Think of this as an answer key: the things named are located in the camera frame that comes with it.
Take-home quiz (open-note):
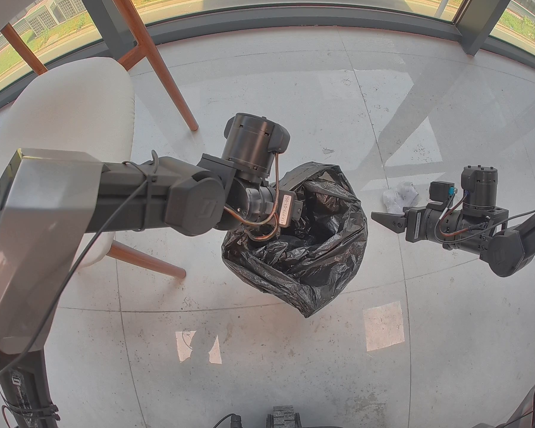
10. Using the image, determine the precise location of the window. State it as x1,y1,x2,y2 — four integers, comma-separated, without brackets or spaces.
0,0,535,119

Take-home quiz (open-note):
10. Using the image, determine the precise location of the black cable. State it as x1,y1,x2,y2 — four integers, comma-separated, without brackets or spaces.
0,150,159,382
468,209,535,236

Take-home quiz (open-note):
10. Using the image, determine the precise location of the black plastic bag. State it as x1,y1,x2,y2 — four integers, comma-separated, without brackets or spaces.
221,162,369,319

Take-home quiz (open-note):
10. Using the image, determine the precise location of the white wooden chair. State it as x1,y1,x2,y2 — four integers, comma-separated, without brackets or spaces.
0,0,200,280

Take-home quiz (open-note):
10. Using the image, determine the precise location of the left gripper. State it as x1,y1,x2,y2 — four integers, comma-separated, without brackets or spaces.
251,185,304,231

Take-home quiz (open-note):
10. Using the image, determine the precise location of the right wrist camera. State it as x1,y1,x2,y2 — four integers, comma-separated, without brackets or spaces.
429,181,457,208

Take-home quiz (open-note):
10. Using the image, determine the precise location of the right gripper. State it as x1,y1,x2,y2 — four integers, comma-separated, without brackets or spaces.
371,206,445,243

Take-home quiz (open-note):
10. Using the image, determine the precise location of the crumpled white paper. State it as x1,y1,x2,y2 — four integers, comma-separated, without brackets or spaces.
382,181,419,215

